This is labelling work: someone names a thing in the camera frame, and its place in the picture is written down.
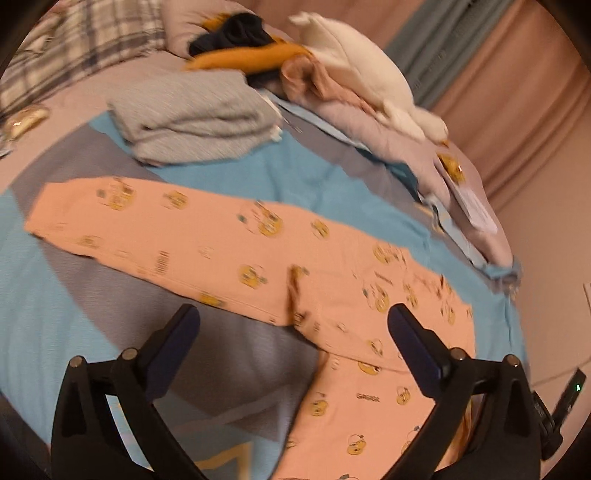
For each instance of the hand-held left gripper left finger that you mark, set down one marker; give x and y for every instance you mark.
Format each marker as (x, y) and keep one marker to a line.
(173, 353)

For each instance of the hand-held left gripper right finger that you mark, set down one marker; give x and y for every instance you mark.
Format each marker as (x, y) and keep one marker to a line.
(413, 353)

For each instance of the pink cartoon print pants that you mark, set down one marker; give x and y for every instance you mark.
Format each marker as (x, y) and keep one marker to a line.
(221, 240)

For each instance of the folded grey clothes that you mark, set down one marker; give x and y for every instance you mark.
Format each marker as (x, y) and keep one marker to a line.
(194, 120)

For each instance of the dark teal cloth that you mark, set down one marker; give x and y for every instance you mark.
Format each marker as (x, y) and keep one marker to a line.
(404, 177)

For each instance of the small yellow plush charm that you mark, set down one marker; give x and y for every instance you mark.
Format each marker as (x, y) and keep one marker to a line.
(450, 167)

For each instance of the lilac quilt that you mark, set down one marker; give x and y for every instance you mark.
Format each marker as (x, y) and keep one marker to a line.
(401, 143)

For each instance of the blue and grey blanket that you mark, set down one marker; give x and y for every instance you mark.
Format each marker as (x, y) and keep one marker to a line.
(286, 166)

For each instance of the yellow packet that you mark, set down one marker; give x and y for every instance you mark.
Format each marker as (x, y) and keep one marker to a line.
(27, 121)

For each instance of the pink curtain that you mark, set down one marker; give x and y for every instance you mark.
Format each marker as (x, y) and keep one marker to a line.
(521, 92)

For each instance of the crumpled pink cloth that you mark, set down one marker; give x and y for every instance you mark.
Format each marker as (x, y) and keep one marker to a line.
(309, 78)

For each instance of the white plush toy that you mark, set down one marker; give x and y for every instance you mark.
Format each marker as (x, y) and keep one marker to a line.
(360, 60)

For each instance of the mustard yellow cloth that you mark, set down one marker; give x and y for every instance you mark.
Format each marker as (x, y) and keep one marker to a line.
(249, 57)

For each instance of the teal curtain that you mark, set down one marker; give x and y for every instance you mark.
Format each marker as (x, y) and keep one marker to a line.
(443, 41)

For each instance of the plaid pillow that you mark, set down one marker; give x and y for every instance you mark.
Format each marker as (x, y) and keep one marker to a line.
(83, 41)

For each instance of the dark navy cloth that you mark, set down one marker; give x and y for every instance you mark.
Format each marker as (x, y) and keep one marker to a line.
(235, 30)

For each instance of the pink pillow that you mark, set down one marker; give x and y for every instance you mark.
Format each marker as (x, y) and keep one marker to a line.
(189, 23)

